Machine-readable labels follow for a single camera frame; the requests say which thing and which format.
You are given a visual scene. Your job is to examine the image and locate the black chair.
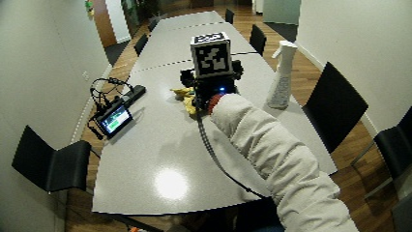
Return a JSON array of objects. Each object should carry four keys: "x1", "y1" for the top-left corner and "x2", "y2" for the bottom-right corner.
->
[
  {"x1": 351, "y1": 105, "x2": 412, "y2": 201},
  {"x1": 11, "y1": 125, "x2": 94, "y2": 193},
  {"x1": 224, "y1": 8, "x2": 236, "y2": 25},
  {"x1": 248, "y1": 23, "x2": 268, "y2": 57},
  {"x1": 302, "y1": 61, "x2": 370, "y2": 155}
]

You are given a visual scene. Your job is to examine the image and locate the white spray bottle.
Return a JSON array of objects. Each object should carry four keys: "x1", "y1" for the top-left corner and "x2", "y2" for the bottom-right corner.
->
[{"x1": 266, "y1": 40, "x2": 299, "y2": 110}]

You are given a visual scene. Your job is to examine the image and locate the tangled black cables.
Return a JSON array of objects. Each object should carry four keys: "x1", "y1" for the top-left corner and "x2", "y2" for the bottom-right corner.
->
[{"x1": 88, "y1": 76, "x2": 135, "y2": 140}]

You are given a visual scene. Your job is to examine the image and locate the black glove cable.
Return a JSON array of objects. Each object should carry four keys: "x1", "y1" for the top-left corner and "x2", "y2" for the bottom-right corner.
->
[{"x1": 196, "y1": 110, "x2": 271, "y2": 199}]

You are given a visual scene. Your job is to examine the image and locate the black rectangular box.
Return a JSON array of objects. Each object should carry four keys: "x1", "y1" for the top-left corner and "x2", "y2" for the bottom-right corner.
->
[{"x1": 122, "y1": 84, "x2": 148, "y2": 104}]

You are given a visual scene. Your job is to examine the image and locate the small black screen device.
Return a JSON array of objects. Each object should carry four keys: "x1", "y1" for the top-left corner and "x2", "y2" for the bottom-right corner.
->
[{"x1": 94, "y1": 103, "x2": 135, "y2": 140}]

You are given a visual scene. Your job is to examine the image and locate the yellow soft toy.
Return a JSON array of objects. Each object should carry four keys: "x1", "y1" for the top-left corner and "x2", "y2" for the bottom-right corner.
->
[{"x1": 170, "y1": 86, "x2": 200, "y2": 116}]

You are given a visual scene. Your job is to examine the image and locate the white marker cube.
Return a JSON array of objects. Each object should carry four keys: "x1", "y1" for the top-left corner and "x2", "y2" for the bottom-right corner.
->
[{"x1": 190, "y1": 31, "x2": 235, "y2": 79}]

